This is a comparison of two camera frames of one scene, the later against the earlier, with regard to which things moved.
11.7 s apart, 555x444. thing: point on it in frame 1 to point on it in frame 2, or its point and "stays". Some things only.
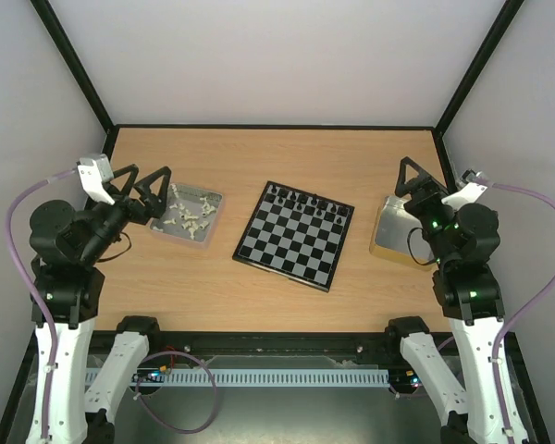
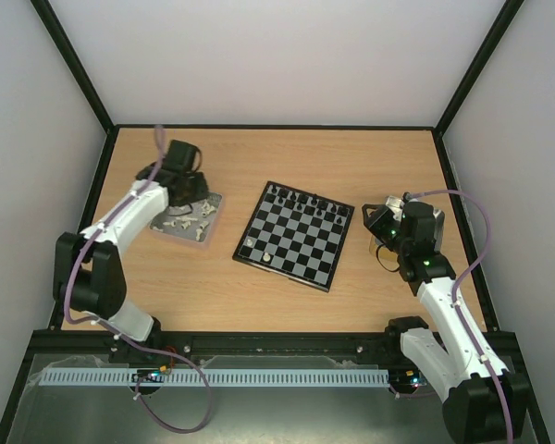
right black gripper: [421, 196] to [379, 221]
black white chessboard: [295, 235] stays
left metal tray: [191, 216] stays
